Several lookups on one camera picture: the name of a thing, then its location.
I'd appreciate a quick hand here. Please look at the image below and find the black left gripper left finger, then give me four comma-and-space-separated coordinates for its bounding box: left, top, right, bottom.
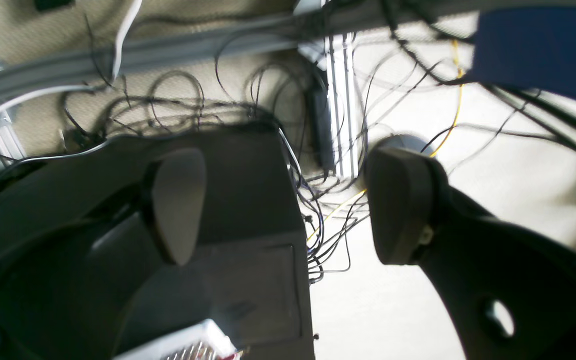
0, 148, 207, 360

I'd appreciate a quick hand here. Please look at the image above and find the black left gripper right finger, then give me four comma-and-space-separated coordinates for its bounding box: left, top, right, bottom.
365, 146, 576, 360

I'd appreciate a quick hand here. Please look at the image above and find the black computer tower case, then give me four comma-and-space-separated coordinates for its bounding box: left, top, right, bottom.
0, 125, 314, 360

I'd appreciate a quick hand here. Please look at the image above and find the round black stand base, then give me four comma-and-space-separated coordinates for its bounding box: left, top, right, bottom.
368, 133, 435, 157

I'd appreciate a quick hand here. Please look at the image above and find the blue panel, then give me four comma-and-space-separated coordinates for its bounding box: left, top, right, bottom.
467, 7, 576, 100

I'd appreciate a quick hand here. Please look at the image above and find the black power strip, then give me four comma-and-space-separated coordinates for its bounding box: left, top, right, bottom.
306, 83, 335, 172

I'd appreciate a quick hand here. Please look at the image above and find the yellow cable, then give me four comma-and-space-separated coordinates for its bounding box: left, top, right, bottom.
305, 40, 465, 243

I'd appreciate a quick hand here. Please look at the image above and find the aluminium frame post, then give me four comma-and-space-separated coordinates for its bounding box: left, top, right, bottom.
294, 0, 361, 180

